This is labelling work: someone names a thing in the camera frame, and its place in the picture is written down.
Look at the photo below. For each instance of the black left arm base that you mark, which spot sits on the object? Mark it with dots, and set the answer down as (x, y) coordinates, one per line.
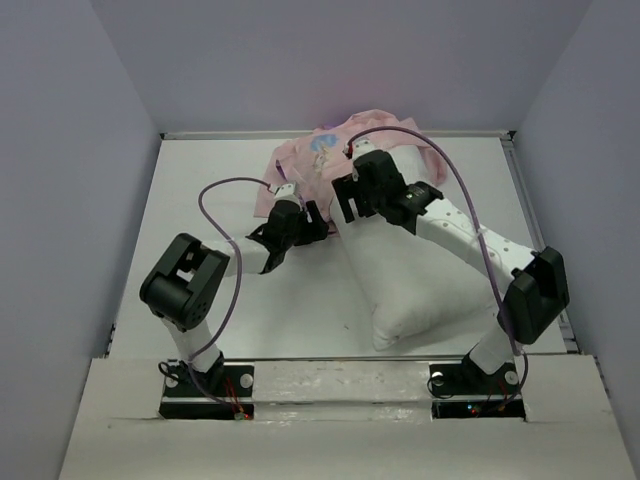
(195, 396)

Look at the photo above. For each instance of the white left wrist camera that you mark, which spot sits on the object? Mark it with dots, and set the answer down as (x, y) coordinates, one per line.
(288, 192)

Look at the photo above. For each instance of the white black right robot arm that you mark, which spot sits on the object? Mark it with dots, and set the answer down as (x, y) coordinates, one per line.
(531, 285)

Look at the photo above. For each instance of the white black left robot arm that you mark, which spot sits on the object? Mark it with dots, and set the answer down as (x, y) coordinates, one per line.
(182, 285)

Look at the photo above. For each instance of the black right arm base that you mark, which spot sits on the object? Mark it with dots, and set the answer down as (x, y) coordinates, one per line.
(463, 391)

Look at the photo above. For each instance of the pink printed pillowcase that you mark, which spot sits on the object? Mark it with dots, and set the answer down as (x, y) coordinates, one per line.
(314, 160)

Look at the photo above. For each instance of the white pillow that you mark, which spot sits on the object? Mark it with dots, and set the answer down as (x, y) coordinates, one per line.
(414, 288)

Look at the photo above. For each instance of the aluminium right table rail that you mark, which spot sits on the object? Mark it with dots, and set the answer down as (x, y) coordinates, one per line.
(508, 144)

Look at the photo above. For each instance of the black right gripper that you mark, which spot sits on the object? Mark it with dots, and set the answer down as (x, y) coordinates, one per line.
(349, 186)

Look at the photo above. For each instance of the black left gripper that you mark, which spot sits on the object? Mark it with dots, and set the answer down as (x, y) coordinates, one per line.
(315, 231)

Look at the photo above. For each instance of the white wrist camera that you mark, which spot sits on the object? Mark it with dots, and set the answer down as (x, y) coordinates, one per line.
(357, 148)
(288, 192)

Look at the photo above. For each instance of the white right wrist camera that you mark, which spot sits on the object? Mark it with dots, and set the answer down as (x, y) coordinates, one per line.
(357, 148)

